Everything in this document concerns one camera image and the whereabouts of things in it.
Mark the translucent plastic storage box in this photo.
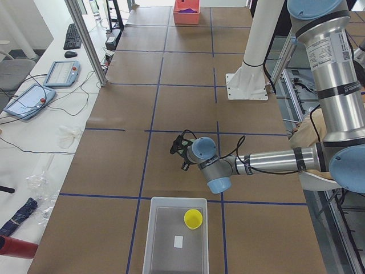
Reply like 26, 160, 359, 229
142, 197, 209, 273

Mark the black computer mouse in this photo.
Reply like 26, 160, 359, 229
64, 51, 78, 59

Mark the clear plastic wrap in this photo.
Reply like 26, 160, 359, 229
26, 154, 59, 227

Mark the pink bin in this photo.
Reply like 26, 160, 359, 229
173, 0, 200, 25

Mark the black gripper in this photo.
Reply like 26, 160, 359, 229
170, 134, 194, 171

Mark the black power adapter box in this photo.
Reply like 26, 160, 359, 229
105, 29, 122, 51

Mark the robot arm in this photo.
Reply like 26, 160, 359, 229
170, 1, 364, 194

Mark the upper teach pendant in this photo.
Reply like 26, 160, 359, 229
43, 61, 80, 88

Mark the lower teach pendant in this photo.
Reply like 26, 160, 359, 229
4, 84, 56, 120

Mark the grey office chair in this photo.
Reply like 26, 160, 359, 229
1, 51, 36, 111

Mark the teach pendant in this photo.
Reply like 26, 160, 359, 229
4, 84, 56, 120
43, 61, 80, 88

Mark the aluminium frame post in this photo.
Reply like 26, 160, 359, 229
65, 0, 107, 87

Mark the yellow plastic cup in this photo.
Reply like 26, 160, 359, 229
184, 209, 203, 230

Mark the purple cloth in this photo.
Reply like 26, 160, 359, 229
177, 8, 198, 14

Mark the black keyboard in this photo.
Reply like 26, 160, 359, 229
63, 23, 82, 50

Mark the red cylinder object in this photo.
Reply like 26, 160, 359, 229
1, 235, 38, 259

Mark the crumpled white cloth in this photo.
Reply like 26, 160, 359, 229
58, 126, 83, 148

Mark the folded dark umbrella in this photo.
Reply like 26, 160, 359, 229
1, 198, 38, 237

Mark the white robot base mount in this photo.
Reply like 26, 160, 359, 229
226, 0, 285, 100

